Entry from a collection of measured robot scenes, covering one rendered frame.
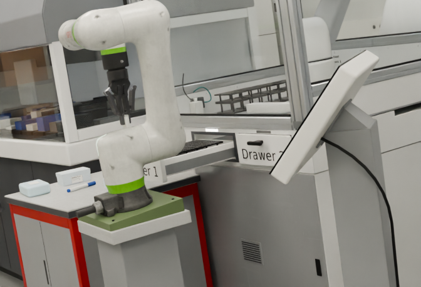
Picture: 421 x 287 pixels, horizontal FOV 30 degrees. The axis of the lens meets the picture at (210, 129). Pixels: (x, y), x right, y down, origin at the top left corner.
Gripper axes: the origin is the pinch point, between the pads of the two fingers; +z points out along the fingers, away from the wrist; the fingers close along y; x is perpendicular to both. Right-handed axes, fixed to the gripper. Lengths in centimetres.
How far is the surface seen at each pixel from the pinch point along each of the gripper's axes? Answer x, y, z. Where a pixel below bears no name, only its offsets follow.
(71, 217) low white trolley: -6.5, 24.4, 29.1
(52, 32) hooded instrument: -77, -13, -38
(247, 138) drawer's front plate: 27.1, -33.0, 11.2
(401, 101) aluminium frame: 58, -82, 7
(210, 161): 16.2, -23.3, 18.2
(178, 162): 16.2, -9.3, 15.4
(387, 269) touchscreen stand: 113, -7, 37
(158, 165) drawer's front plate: 16.2, -1.0, 14.4
